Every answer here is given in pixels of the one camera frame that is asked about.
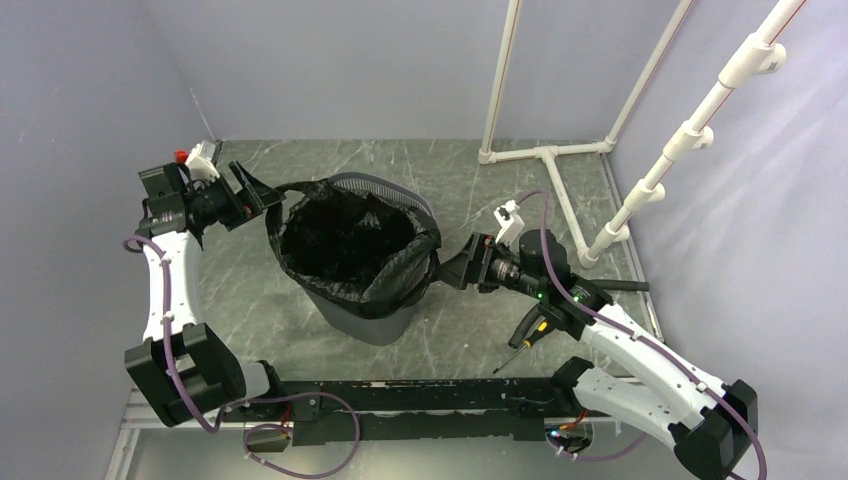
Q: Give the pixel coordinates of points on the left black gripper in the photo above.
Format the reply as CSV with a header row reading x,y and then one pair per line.
x,y
256,195

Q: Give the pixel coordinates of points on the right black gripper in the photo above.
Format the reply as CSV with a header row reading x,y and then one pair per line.
x,y
472,264

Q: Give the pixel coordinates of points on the black trash bag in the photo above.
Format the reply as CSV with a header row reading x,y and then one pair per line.
x,y
353,248

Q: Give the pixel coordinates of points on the grey mesh trash bin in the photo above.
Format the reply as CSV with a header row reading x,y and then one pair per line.
x,y
384,330

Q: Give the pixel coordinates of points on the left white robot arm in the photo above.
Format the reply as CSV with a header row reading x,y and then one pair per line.
x,y
181,367

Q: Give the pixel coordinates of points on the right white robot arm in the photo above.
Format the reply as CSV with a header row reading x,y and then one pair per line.
x,y
708,423

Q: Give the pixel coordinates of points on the yellow black screwdriver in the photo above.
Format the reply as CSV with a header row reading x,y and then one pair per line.
x,y
539,332

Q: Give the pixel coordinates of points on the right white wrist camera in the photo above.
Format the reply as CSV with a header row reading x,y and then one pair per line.
x,y
511,225

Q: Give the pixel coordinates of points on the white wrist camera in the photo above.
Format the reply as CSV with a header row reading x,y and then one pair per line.
x,y
200,161
511,225

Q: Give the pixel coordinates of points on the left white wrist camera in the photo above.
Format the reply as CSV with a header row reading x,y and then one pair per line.
x,y
200,161

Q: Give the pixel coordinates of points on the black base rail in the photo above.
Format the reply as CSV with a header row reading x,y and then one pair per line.
x,y
332,411

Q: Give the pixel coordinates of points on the aluminium extrusion rail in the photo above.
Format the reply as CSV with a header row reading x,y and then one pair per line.
x,y
139,414

